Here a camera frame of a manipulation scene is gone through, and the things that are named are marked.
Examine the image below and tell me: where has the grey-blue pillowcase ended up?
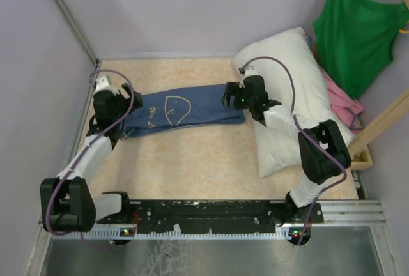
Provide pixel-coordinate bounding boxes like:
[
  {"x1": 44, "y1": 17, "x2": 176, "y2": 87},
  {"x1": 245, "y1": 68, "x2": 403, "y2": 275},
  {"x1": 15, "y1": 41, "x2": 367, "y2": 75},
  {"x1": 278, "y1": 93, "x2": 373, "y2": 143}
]
[{"x1": 121, "y1": 84, "x2": 245, "y2": 139}]

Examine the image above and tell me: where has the white pillow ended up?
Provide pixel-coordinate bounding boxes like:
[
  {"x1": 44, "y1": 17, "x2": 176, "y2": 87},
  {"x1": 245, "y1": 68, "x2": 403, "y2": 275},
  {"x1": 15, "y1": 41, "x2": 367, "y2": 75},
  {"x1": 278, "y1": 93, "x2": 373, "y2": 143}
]
[{"x1": 233, "y1": 27, "x2": 354, "y2": 178}]

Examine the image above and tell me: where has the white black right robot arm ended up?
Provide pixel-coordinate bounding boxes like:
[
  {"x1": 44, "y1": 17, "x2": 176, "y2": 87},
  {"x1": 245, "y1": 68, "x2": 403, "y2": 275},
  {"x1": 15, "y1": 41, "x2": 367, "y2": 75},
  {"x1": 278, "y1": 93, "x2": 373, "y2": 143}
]
[{"x1": 222, "y1": 75, "x2": 351, "y2": 222}]

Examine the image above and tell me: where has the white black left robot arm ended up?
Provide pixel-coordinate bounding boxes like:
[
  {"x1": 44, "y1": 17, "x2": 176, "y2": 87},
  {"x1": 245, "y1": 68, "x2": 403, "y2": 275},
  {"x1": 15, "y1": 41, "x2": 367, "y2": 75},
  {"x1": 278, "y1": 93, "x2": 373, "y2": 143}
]
[{"x1": 40, "y1": 76, "x2": 143, "y2": 236}]

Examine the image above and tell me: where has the pink shirt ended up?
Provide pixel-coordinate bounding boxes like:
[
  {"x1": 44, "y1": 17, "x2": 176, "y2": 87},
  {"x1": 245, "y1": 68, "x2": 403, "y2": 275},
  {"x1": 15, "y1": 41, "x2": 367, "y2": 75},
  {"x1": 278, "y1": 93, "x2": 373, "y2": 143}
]
[{"x1": 320, "y1": 67, "x2": 364, "y2": 127}]

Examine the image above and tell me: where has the green tank top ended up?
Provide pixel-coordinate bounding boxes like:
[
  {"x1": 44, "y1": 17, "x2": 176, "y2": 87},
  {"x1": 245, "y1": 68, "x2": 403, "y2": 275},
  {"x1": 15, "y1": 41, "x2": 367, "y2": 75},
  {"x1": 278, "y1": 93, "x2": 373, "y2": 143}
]
[{"x1": 313, "y1": 0, "x2": 408, "y2": 99}]

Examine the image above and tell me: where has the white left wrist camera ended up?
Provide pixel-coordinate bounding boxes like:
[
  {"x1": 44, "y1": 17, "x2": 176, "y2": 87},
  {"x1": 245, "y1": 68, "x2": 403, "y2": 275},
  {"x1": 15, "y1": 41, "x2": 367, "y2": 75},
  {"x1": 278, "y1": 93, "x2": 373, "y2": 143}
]
[{"x1": 95, "y1": 75, "x2": 115, "y2": 93}]

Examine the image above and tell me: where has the wooden clothes rack frame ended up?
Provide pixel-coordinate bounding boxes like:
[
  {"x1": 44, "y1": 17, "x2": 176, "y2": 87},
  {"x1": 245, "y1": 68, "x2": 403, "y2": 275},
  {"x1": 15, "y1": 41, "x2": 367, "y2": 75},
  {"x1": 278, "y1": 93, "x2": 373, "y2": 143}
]
[{"x1": 306, "y1": 0, "x2": 409, "y2": 170}]

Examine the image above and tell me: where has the white slotted cable duct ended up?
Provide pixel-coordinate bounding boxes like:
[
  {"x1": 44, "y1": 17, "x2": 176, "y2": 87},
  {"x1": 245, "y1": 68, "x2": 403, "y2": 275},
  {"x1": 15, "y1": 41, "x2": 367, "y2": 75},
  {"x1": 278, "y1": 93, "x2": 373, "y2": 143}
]
[{"x1": 79, "y1": 224, "x2": 313, "y2": 242}]

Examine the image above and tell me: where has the aluminium rail frame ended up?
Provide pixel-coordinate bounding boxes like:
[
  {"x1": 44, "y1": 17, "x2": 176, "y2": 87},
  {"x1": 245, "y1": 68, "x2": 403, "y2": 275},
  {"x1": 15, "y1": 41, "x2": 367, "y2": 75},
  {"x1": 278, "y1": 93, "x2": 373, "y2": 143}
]
[{"x1": 27, "y1": 74, "x2": 399, "y2": 275}]

